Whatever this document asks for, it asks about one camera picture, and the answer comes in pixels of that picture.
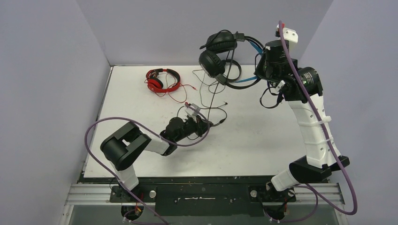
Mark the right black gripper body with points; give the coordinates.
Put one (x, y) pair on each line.
(259, 66)

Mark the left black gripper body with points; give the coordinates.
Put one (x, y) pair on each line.
(195, 127)

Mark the large black blue headphones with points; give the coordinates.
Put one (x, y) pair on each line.
(219, 46)

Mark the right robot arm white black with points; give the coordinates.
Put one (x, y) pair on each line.
(303, 91)

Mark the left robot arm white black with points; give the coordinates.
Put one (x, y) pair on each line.
(126, 144)

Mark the red headphones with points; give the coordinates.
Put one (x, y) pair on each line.
(164, 81)

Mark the small black headphones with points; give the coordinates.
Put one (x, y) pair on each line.
(232, 72)

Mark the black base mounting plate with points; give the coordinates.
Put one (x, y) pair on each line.
(213, 196)

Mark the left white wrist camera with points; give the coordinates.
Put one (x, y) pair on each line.
(192, 110)

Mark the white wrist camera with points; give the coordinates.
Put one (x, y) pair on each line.
(288, 34)
(192, 110)

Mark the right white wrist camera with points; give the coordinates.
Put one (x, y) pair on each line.
(288, 34)

